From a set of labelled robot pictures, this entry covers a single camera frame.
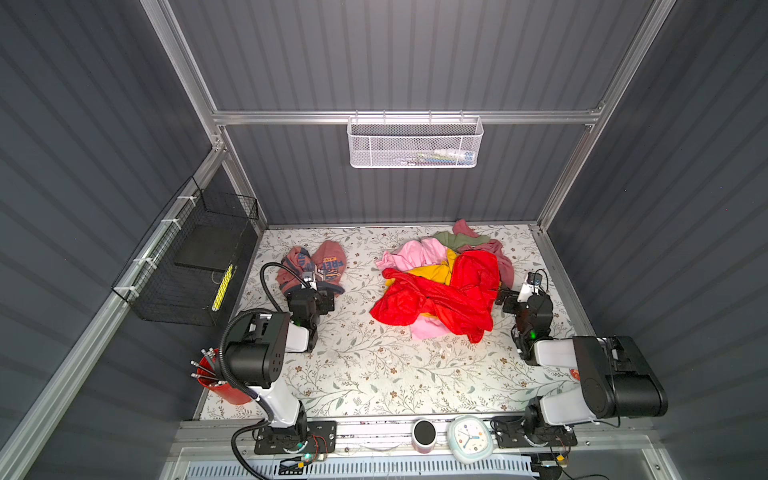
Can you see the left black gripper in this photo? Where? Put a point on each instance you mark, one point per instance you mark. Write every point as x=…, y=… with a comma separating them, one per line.
x=323, y=303

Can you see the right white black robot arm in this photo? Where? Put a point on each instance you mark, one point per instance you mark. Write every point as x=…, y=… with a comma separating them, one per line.
x=615, y=380

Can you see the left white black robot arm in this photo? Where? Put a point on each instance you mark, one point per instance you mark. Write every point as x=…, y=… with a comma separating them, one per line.
x=253, y=347

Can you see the red cup with tools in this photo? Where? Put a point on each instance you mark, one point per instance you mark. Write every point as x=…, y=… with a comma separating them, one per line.
x=206, y=373

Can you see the red cloth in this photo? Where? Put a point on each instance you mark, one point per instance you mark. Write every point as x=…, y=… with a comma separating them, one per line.
x=464, y=305

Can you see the yellow cloth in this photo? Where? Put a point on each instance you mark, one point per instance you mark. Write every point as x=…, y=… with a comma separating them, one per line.
x=436, y=266

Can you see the maroon cloth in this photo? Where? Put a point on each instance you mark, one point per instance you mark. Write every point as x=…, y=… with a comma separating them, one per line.
x=493, y=246

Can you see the light pink cloth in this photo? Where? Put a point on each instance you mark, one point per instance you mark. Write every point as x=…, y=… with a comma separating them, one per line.
x=426, y=326

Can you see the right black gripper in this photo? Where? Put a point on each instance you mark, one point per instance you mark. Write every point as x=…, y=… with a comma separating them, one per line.
x=514, y=299

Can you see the black wire wall basket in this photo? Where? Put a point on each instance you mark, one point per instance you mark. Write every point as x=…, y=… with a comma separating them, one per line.
x=174, y=279

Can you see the dusty rose grey shirt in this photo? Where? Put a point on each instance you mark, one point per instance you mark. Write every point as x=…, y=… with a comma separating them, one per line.
x=327, y=264

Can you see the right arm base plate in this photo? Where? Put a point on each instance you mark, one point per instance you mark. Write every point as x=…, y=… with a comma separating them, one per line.
x=515, y=431

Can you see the olive green cloth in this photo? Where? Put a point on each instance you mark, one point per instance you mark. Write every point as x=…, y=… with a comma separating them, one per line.
x=456, y=241

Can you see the black round speaker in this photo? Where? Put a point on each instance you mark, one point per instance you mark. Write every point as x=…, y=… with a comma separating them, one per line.
x=423, y=436

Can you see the white wire mesh basket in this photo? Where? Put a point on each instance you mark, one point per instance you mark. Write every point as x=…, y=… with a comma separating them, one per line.
x=414, y=142

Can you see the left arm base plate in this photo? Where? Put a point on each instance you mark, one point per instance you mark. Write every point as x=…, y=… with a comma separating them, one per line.
x=316, y=437

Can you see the white analog clock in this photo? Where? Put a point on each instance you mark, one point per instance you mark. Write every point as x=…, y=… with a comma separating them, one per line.
x=469, y=440

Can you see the yellow black striped tool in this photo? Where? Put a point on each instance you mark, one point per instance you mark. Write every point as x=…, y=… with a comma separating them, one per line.
x=222, y=289

